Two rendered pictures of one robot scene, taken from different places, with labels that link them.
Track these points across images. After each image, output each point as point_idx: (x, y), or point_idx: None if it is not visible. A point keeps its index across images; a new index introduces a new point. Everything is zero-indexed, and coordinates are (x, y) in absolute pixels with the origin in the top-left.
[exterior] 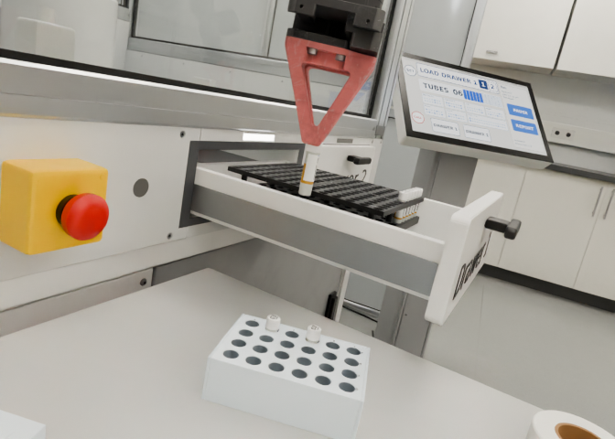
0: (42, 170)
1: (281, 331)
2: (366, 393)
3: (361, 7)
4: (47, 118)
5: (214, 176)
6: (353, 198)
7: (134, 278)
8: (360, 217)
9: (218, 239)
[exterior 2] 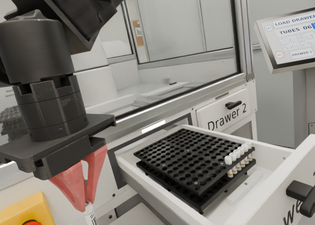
0: (4, 219)
1: None
2: None
3: (15, 158)
4: (16, 183)
5: (123, 165)
6: (188, 172)
7: (104, 217)
8: (177, 202)
9: None
